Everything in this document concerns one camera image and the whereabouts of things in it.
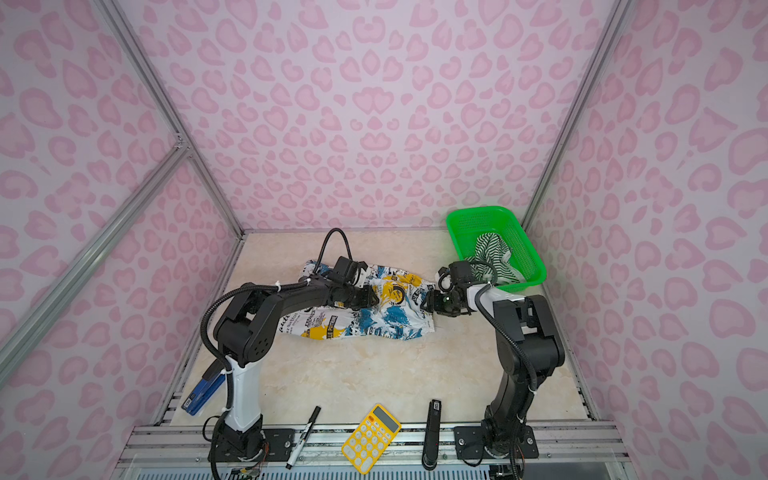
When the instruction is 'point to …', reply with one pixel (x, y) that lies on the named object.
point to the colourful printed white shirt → (397, 315)
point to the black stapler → (433, 428)
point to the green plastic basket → (466, 225)
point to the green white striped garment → (492, 261)
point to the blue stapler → (211, 380)
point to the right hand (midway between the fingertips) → (431, 307)
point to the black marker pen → (304, 436)
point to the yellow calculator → (371, 438)
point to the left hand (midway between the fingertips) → (378, 299)
